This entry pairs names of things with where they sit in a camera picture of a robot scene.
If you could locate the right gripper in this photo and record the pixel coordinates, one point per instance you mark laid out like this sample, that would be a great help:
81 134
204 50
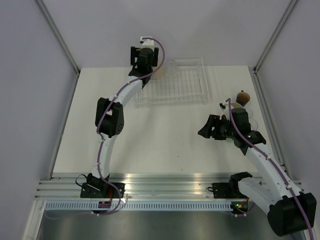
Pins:
213 120

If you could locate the green cup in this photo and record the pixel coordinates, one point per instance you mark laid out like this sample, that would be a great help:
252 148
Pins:
229 140

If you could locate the white wire dish rack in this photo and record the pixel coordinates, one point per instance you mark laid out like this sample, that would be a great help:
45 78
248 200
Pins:
190 86

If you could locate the peach cup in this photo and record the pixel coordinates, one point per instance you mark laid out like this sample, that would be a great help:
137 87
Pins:
160 74

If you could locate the beige plastic cup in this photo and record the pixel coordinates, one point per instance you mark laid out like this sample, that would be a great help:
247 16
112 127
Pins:
236 105

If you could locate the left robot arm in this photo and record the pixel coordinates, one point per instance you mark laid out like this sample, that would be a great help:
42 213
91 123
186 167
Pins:
110 121

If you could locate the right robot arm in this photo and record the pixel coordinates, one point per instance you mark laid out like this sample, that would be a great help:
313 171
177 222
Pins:
287 207

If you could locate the clear glass in rack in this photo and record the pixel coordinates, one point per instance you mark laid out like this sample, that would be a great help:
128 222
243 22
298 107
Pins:
170 69

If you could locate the large clear glass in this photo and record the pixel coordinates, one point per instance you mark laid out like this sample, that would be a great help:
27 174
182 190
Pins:
254 124

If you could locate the dark brown cup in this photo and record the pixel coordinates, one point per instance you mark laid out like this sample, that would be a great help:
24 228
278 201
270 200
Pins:
243 98

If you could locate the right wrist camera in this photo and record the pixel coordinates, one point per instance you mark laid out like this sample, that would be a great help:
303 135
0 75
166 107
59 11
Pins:
226 109

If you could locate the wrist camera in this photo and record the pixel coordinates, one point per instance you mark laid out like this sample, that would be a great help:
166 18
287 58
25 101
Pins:
226 109
147 42

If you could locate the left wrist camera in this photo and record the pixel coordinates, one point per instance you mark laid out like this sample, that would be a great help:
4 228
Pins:
147 42

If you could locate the right frame post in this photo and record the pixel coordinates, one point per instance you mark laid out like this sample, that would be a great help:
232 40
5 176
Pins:
275 34

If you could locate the frame post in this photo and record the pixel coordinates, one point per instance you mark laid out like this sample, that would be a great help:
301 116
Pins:
57 34
275 34

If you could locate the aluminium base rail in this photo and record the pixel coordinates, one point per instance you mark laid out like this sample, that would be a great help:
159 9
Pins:
138 186

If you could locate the white slotted cable duct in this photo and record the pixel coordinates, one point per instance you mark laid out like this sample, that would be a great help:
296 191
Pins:
225 206

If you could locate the left frame post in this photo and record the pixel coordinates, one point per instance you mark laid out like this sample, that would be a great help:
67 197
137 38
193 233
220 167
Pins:
57 34

